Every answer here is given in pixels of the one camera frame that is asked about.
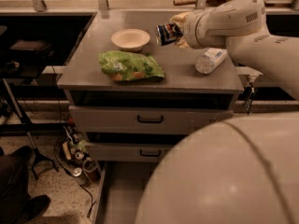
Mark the brown cup on floor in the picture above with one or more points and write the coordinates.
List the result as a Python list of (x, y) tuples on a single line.
[(90, 169)]

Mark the grey top drawer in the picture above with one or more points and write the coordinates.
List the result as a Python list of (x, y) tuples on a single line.
[(95, 119)]

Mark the grey drawer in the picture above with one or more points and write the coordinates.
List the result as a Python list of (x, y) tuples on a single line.
[(127, 152), (95, 119), (120, 189)]

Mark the silver can on floor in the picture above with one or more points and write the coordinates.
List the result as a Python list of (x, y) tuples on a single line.
[(79, 176)]

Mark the grey drawer cabinet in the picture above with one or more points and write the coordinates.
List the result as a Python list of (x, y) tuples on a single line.
[(183, 87)]

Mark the grey middle drawer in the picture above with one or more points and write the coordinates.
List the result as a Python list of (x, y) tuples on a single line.
[(127, 152)]

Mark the blue pepsi can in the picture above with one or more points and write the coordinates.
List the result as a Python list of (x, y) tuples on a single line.
[(167, 33)]

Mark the white paper bowl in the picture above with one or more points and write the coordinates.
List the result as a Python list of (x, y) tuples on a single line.
[(130, 39)]

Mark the green chip bag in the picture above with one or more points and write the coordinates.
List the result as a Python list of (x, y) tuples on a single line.
[(128, 66)]

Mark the black box on shelf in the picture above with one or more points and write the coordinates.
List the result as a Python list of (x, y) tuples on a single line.
[(30, 50)]

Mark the wooden stick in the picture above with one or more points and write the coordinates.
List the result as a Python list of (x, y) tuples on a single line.
[(184, 2)]

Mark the clutter pile on floor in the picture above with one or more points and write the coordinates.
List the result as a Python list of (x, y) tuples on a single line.
[(74, 146)]

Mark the grey bottom drawer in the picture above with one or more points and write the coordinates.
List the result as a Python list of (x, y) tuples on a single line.
[(120, 189)]

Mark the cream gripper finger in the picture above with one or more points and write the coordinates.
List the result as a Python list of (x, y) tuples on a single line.
[(179, 19), (182, 43)]

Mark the clear plastic water bottle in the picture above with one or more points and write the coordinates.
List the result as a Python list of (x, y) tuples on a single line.
[(209, 60)]

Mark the black tripod stand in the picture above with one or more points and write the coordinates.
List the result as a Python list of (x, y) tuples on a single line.
[(17, 68)]

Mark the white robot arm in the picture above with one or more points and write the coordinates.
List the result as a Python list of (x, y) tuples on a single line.
[(242, 170)]

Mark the person leg with shoe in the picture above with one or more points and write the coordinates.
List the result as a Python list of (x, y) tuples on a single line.
[(16, 205)]

